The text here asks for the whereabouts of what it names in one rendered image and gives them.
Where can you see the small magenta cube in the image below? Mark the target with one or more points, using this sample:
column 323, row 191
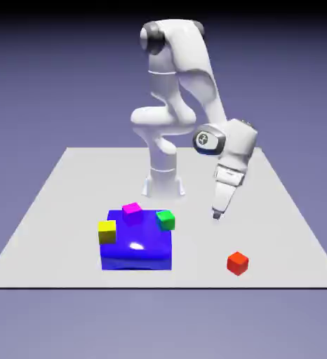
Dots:
column 131, row 212

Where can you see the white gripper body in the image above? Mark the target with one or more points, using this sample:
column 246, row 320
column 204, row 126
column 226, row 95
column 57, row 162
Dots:
column 223, row 196

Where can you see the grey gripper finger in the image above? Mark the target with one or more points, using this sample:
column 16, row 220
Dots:
column 216, row 214

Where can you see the large blue box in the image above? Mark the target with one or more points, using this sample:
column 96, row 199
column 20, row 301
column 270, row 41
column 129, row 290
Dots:
column 141, row 246

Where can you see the small yellow cube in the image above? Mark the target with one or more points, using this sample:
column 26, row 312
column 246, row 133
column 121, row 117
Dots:
column 106, row 231

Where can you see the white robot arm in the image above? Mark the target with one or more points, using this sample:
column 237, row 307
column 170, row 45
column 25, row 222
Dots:
column 190, row 70

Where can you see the small red cube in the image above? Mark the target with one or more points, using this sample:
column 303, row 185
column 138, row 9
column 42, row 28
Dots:
column 237, row 263

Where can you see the small green cube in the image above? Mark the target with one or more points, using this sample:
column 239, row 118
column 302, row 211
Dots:
column 166, row 220

